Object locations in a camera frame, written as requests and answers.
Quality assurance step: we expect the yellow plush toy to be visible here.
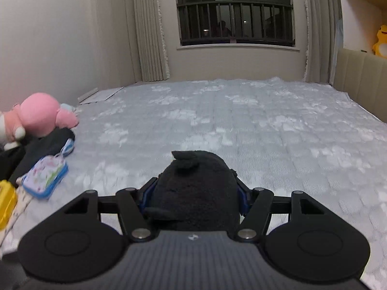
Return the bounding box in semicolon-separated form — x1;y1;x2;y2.
372;25;387;60

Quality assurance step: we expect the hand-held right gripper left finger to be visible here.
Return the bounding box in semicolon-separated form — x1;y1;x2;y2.
64;177;158;243

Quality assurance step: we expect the small blue white pouch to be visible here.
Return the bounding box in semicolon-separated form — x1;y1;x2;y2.
62;138;75;158

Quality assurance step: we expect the white flat board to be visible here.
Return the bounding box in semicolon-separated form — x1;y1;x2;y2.
78;87;124;105

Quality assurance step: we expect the beige padded headboard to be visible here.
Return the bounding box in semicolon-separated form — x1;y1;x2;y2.
333;48;387;123

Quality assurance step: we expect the black cloth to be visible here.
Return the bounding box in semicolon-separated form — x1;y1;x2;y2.
0;127;75;185

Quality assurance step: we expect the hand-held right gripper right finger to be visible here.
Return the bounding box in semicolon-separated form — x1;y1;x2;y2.
235;178;323;243

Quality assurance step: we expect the pink plush toy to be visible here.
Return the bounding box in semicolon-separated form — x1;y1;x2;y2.
0;92;80;151

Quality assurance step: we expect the floral zip pouch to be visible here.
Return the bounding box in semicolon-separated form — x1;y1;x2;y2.
22;155;69;200

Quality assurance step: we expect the beige curtain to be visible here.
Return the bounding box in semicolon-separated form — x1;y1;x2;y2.
132;0;170;83
301;0;344;84

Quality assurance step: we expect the dark window with railing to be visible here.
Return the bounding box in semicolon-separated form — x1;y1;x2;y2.
174;0;296;48

